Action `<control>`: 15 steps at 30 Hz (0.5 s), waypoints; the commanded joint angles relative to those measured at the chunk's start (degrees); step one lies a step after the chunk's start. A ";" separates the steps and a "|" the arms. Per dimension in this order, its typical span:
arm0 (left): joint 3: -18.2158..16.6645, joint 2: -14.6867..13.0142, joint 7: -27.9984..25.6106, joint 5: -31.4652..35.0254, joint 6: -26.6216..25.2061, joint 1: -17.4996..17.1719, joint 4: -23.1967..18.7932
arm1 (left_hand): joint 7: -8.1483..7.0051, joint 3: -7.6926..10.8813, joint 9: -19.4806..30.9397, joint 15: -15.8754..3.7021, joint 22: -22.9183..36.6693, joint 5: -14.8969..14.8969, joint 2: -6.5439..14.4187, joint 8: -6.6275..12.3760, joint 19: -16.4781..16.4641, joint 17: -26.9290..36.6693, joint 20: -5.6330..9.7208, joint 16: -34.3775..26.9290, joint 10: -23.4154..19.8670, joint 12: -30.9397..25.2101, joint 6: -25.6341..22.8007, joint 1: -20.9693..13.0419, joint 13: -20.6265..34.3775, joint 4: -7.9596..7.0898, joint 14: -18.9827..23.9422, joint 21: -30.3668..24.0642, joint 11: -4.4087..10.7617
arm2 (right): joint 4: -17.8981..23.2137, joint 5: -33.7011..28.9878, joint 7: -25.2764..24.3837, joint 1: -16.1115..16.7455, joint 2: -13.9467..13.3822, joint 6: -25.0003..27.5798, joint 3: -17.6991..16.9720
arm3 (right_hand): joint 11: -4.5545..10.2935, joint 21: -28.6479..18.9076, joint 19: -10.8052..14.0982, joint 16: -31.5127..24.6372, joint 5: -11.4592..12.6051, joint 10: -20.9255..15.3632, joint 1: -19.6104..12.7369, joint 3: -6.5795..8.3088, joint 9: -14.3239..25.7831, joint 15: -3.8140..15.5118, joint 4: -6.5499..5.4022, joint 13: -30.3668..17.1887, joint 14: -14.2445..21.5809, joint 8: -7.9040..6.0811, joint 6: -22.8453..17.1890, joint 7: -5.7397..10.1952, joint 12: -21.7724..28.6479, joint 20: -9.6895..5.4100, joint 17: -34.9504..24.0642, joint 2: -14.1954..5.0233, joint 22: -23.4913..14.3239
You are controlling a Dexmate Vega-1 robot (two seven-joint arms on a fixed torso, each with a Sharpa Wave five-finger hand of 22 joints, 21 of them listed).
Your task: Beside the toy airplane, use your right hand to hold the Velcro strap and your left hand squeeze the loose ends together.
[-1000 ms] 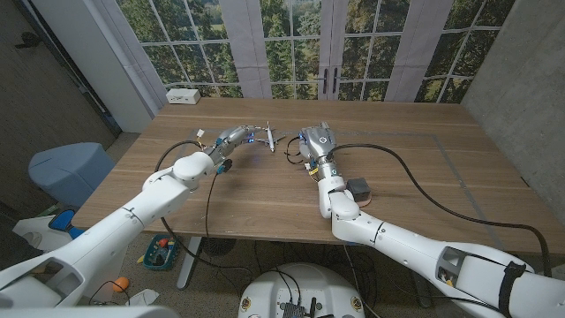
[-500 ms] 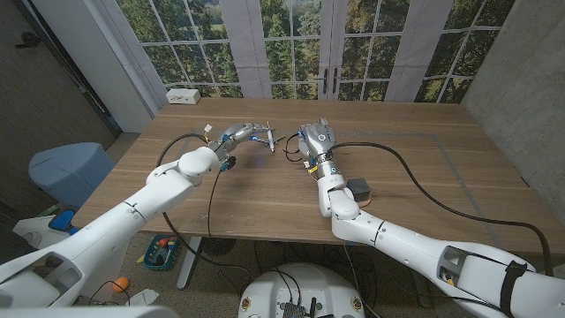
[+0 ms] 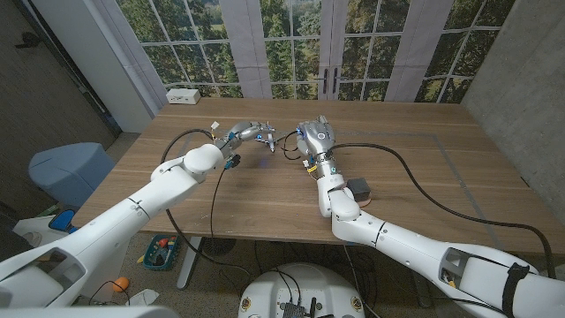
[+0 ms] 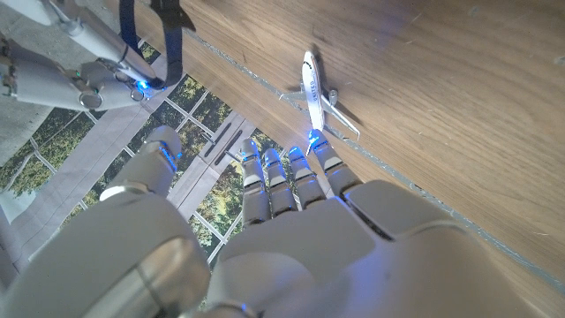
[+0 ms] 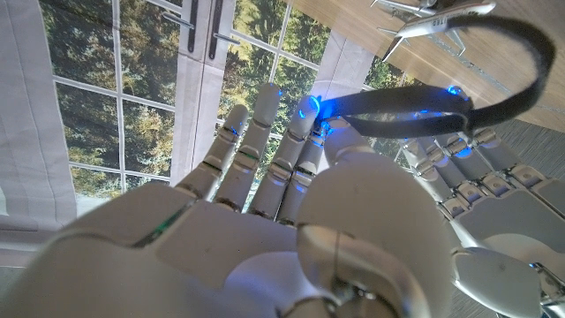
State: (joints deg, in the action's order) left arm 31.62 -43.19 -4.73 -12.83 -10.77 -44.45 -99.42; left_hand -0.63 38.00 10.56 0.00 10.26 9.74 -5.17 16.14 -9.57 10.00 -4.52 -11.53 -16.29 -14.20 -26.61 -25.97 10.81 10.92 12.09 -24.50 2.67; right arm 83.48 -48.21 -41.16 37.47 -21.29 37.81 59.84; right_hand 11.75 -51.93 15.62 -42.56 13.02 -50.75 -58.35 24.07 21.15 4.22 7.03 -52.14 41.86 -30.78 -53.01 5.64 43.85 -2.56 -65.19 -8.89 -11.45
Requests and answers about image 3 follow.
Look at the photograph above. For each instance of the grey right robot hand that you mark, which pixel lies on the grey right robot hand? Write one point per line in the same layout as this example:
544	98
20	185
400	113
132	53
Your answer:
318	137

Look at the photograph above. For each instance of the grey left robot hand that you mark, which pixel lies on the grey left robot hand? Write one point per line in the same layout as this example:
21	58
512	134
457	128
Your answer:
245	132

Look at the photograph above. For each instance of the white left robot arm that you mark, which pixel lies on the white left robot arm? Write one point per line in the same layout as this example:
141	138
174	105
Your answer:
132	212

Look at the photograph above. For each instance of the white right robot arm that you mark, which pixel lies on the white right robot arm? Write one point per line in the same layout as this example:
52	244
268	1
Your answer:
419	252

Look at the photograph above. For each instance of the white toy airplane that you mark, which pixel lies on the white toy airplane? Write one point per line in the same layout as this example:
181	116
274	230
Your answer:
270	143

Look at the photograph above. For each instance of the dark grey cube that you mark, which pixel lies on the dark grey cube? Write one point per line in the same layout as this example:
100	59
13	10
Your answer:
359	187

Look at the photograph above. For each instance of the white rectangular box device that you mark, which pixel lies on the white rectangular box device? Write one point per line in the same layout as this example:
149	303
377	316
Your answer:
183	96

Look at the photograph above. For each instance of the pink round coaster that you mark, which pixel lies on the pink round coaster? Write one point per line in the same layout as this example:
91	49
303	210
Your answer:
365	202

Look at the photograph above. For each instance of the printed window forest backdrop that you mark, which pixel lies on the printed window forest backdrop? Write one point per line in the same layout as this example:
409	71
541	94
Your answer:
282	44

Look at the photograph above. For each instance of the black round floor fan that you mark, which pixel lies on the black round floor fan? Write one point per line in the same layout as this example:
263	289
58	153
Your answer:
218	246

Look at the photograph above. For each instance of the white table leg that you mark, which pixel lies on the white table leg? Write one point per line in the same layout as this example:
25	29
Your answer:
189	265

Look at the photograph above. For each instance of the white robot torso base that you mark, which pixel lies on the white robot torso base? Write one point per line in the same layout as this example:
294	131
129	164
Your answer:
304	282

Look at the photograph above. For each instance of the blue bin with toys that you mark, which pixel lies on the blue bin with toys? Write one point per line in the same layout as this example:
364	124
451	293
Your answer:
161	254

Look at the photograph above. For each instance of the blue-grey upholstered stool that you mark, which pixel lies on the blue-grey upholstered stool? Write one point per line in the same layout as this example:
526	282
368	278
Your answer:
70	170

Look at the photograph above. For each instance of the crumpled white paper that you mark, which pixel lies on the crumpled white paper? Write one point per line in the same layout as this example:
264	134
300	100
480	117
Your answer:
143	298

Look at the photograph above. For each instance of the orange ball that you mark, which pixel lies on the orange ball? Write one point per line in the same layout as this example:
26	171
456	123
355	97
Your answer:
121	284

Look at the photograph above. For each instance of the person's dark trouser leg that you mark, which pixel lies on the person's dark trouser leg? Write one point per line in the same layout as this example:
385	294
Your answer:
11	243

